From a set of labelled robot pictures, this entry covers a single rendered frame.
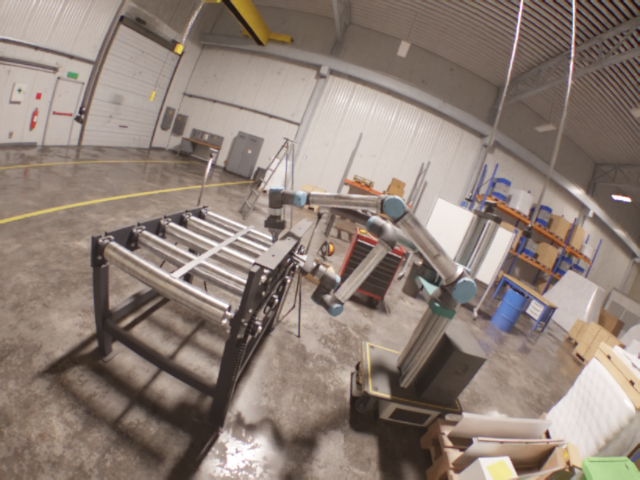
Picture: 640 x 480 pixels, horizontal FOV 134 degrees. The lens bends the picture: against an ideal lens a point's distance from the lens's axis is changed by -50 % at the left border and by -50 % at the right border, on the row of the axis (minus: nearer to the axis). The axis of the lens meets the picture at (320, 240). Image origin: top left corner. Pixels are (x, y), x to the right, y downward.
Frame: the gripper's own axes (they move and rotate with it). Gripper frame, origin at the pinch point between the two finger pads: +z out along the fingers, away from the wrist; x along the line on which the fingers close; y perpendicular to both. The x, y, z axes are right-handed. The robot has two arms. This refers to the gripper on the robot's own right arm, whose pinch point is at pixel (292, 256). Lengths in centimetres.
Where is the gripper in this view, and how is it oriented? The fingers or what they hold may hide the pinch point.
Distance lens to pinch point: 168.3
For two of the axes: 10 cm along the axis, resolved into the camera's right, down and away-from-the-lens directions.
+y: -4.8, 5.6, 6.8
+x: 2.7, -6.4, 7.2
